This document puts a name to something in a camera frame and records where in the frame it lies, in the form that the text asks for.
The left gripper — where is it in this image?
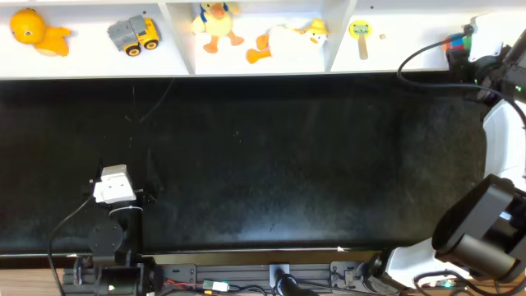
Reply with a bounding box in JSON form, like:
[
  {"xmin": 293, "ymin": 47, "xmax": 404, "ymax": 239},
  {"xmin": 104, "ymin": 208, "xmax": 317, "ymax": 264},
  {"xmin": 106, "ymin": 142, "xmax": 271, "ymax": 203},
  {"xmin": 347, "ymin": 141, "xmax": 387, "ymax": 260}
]
[{"xmin": 95, "ymin": 150, "xmax": 164, "ymax": 206}]

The grey and yellow toy truck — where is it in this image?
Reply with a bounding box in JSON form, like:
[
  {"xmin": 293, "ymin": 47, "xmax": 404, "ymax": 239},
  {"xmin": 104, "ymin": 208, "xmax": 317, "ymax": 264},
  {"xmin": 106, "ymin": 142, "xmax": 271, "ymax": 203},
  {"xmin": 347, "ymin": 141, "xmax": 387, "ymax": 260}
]
[{"xmin": 107, "ymin": 14, "xmax": 162, "ymax": 58}]

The yellow rubber duck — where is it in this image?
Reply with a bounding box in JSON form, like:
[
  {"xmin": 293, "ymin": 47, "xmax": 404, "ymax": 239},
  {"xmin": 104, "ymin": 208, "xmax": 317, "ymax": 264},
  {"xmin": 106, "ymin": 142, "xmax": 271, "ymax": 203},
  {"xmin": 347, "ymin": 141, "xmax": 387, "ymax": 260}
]
[{"xmin": 9, "ymin": 7, "xmax": 72, "ymax": 58}]

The yellow rattle drum toy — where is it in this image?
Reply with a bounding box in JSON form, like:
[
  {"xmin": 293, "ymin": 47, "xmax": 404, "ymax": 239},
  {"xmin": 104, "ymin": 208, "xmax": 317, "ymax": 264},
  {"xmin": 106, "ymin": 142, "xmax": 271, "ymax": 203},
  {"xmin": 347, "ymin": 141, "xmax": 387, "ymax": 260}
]
[{"xmin": 348, "ymin": 20, "xmax": 388, "ymax": 62}]

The many-coloured puzzle cube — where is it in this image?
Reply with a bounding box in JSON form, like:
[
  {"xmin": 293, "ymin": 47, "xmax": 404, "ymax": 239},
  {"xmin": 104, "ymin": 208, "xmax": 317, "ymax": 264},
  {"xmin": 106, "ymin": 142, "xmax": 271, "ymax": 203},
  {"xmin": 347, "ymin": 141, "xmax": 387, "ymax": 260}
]
[{"xmin": 441, "ymin": 32, "xmax": 473, "ymax": 53}]

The white shelf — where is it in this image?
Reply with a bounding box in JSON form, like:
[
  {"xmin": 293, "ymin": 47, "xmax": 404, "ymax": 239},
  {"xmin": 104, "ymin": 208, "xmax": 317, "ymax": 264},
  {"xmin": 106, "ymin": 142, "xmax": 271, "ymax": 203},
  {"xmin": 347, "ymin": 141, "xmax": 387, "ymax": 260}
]
[{"xmin": 0, "ymin": 0, "xmax": 526, "ymax": 80}]

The white plush duck yellow hat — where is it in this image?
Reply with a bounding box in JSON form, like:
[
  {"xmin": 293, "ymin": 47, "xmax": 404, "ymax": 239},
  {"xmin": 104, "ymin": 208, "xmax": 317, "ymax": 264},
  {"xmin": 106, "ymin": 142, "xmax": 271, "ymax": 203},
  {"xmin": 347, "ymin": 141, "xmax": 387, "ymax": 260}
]
[{"xmin": 245, "ymin": 18, "xmax": 330, "ymax": 65}]

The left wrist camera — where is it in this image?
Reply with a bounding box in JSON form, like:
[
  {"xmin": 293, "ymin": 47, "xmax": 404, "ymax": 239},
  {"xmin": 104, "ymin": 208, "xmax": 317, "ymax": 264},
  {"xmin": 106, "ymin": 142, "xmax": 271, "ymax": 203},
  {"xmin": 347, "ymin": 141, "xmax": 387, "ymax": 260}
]
[{"xmin": 93, "ymin": 164, "xmax": 138, "ymax": 206}]

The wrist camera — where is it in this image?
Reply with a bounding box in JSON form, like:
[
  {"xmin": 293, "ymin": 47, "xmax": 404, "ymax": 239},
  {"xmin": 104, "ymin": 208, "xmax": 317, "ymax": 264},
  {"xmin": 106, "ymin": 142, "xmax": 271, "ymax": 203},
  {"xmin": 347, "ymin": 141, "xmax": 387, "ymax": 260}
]
[
  {"xmin": 468, "ymin": 12, "xmax": 517, "ymax": 63},
  {"xmin": 93, "ymin": 164, "xmax": 138, "ymax": 206}
]

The mounting rail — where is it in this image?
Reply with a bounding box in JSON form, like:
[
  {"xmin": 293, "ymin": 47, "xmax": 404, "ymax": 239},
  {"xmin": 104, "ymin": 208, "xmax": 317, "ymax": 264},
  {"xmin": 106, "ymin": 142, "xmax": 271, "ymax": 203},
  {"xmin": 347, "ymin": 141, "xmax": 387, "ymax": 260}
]
[{"xmin": 61, "ymin": 257, "xmax": 387, "ymax": 296}]

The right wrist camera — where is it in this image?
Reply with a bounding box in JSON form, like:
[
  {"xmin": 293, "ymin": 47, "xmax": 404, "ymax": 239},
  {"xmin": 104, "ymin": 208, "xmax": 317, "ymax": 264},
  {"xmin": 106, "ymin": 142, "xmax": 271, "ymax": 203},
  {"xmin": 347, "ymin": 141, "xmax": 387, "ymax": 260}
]
[{"xmin": 468, "ymin": 12, "xmax": 517, "ymax": 63}]

